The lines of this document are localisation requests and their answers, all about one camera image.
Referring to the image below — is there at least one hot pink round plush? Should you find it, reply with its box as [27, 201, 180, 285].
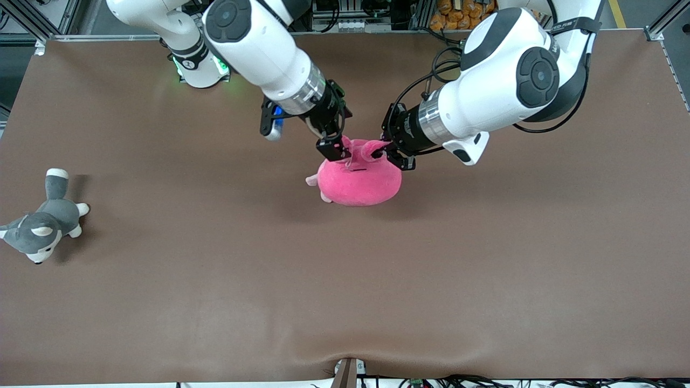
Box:
[317, 136, 403, 207]

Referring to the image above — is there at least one pale pink dog plush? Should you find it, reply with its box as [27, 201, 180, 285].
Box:
[305, 174, 333, 204]

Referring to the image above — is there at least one brown table mat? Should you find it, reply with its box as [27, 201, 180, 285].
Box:
[0, 30, 690, 386]

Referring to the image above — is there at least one orange bags heap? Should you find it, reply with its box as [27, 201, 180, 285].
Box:
[430, 0, 499, 31]

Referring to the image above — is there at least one grey husky plush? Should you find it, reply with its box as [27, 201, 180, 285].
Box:
[0, 168, 90, 265]

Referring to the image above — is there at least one silver table edge rail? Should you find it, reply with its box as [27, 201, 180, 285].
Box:
[35, 28, 661, 44]

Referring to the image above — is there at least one metal table edge bracket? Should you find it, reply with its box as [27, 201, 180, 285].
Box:
[330, 357, 368, 388]

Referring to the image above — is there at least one black cable bundle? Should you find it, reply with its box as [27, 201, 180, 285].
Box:
[399, 373, 690, 388]

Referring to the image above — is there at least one aluminium frame post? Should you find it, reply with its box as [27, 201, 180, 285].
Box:
[0, 0, 81, 41]
[644, 0, 690, 41]

